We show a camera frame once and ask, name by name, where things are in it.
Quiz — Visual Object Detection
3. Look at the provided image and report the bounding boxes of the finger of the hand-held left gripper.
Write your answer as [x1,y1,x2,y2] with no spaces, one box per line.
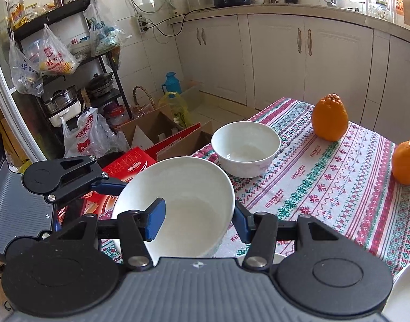
[40,213,64,240]
[48,155,129,203]

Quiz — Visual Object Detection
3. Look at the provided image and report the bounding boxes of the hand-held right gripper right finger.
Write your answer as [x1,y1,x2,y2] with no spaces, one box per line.
[235,200,341,272]

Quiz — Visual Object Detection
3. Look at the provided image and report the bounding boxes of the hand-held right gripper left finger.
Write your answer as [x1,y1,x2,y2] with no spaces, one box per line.
[46,197,167,272]

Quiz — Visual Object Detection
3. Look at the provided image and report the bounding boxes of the red cardboard box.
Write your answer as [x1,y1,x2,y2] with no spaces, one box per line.
[57,146,159,224]

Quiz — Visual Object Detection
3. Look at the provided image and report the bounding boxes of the white bag red print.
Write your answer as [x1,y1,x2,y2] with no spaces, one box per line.
[61,107,122,158]

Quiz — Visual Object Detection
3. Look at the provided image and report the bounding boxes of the open cardboard box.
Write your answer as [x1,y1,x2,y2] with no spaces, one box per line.
[119,104,189,151]
[156,121,214,163]

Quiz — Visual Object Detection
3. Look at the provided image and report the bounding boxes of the red lid jar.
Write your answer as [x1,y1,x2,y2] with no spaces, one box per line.
[104,104,130,126]

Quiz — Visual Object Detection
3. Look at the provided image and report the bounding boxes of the white electric cooker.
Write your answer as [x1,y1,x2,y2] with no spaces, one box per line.
[47,101,83,128]

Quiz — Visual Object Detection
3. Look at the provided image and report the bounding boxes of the wicker basket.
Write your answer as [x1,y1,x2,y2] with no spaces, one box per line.
[132,85,157,116]

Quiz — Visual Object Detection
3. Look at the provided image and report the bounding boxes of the patterned red green tablecloth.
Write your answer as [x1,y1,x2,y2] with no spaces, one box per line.
[99,97,410,276]

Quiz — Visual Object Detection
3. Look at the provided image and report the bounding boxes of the steel steamer pot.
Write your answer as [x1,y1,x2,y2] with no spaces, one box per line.
[44,85,80,113]

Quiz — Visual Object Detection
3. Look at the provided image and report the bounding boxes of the black cooking pot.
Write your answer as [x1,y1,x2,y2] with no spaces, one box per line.
[86,73,114,98]

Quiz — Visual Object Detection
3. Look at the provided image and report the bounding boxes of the yellow plastic bag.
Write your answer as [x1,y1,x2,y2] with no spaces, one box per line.
[158,92,192,128]

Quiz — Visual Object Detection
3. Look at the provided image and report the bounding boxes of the teal thermos jug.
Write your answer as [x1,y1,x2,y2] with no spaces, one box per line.
[162,72,183,98]

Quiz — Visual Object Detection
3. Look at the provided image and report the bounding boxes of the orange fruit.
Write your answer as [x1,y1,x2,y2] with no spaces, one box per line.
[312,93,349,142]
[392,140,410,186]

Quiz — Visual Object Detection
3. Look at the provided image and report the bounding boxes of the clear bag blue print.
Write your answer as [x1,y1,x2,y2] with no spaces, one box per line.
[9,38,45,98]

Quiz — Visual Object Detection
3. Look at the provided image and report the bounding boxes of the clear bag red print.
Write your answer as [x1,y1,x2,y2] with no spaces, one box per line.
[37,23,80,76]

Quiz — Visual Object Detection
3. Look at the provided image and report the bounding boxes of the clear bag with packets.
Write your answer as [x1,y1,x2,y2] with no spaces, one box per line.
[83,0,125,57]

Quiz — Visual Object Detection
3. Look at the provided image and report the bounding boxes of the white kitchen cabinets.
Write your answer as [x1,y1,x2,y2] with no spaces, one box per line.
[170,5,410,145]

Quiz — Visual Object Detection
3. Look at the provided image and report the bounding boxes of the black metal shelf rack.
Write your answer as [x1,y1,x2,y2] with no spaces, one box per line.
[12,0,132,148]

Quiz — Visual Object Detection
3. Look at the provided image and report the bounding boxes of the white plate fruit print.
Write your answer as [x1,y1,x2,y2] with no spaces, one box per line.
[383,257,410,322]

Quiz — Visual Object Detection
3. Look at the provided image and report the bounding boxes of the yellow snack packet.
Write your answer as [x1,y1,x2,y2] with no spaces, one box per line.
[8,0,36,29]

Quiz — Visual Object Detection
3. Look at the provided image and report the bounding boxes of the white door frame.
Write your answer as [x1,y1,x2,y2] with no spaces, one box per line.
[0,50,48,162]

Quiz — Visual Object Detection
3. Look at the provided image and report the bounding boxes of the black power cable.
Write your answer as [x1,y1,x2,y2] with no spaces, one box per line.
[145,9,199,38]

